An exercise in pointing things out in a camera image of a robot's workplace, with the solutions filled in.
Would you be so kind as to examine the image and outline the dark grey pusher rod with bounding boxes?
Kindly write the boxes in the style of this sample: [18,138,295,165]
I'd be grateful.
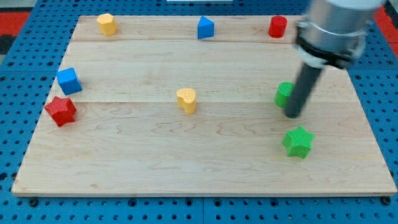
[284,63,323,118]

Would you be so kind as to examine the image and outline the yellow heart block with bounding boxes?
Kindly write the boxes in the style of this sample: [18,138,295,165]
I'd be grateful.
[176,88,197,114]

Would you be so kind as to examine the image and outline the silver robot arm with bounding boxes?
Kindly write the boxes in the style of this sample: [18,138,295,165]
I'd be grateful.
[284,0,385,118]

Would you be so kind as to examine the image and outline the green cylinder block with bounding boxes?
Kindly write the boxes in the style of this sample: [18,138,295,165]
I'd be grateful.
[274,82,294,108]

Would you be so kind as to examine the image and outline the red cylinder block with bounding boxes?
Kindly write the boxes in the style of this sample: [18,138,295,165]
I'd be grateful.
[268,16,287,38]

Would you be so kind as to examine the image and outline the green star block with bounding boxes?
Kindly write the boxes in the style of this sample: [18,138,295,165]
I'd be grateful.
[282,126,315,159]

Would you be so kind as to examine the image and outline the blue triangle block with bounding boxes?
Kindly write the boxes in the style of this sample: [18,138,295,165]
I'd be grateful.
[197,16,215,39]

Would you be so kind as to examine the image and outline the light wooden board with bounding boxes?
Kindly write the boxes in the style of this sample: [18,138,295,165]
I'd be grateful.
[12,16,397,197]

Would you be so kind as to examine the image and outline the blue cube block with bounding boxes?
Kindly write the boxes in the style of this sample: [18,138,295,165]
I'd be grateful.
[57,68,82,95]

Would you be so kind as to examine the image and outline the red star block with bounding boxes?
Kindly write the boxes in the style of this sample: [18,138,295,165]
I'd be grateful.
[44,96,76,127]

